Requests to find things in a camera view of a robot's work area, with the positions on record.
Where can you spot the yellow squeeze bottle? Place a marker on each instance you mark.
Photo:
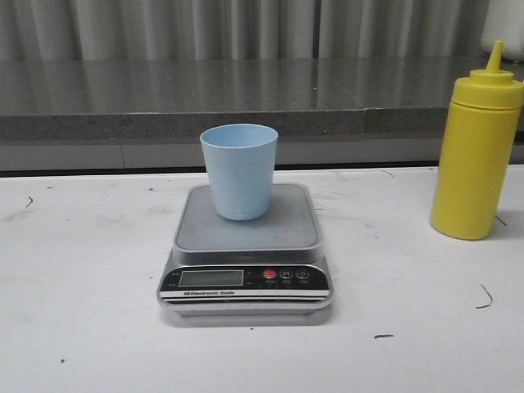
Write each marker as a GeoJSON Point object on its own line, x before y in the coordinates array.
{"type": "Point", "coordinates": [480, 129]}

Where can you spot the white pleated curtain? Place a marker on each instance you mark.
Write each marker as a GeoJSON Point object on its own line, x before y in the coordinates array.
{"type": "Point", "coordinates": [235, 30]}

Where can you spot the light blue plastic cup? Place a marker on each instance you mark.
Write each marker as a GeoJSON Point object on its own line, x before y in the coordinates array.
{"type": "Point", "coordinates": [240, 160]}

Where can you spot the silver electronic kitchen scale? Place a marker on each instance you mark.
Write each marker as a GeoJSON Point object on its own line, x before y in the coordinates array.
{"type": "Point", "coordinates": [269, 271]}

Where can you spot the white object on counter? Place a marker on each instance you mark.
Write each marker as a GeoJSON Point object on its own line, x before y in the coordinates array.
{"type": "Point", "coordinates": [504, 21]}

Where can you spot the grey stone counter ledge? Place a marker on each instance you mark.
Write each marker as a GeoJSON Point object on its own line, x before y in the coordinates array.
{"type": "Point", "coordinates": [141, 116]}

